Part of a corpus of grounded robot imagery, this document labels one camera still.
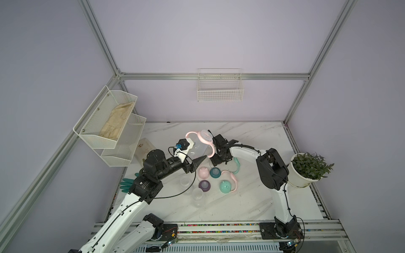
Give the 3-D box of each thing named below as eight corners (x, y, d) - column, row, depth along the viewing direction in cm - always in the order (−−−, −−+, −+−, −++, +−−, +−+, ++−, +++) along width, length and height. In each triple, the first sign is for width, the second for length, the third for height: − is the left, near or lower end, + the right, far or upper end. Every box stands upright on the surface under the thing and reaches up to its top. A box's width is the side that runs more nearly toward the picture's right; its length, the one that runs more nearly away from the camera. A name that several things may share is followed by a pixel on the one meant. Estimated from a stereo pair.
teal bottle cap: (219, 193, 87) (220, 190, 84) (219, 183, 91) (219, 180, 87) (230, 193, 87) (231, 190, 84) (229, 183, 91) (230, 180, 87)
